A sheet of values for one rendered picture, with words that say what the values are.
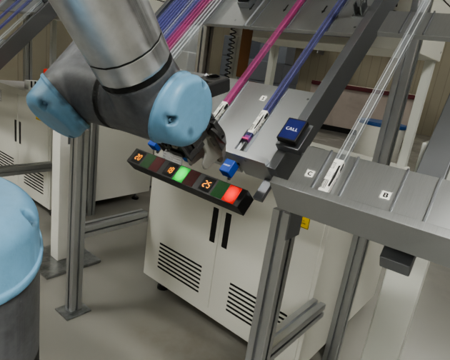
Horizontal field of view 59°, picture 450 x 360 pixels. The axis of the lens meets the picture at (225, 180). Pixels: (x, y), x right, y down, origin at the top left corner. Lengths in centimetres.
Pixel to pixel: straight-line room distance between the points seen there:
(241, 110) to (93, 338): 89
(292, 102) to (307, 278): 51
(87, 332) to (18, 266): 115
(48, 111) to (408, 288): 63
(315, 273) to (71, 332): 80
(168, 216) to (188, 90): 108
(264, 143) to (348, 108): 665
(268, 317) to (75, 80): 59
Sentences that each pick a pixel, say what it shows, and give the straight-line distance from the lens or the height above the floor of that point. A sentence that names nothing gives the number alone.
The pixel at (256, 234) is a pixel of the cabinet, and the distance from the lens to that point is 118.
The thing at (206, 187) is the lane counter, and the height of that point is 65.
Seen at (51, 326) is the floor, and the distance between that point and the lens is 148.
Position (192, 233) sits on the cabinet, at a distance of 136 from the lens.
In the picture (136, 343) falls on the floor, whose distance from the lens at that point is 140.
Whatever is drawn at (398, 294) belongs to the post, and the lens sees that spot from 79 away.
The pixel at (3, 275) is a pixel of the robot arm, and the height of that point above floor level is 74.
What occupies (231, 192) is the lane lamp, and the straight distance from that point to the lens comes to 76.
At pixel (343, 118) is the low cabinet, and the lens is 745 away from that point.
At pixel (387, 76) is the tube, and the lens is 72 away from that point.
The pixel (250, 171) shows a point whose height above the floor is 69.
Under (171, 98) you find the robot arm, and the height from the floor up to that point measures 85.
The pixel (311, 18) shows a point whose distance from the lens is 105.
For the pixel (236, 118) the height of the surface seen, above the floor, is 78.
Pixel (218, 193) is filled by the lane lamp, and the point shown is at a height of 65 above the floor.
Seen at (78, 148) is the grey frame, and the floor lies 59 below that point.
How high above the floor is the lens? 89
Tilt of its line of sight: 16 degrees down
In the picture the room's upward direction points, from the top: 8 degrees clockwise
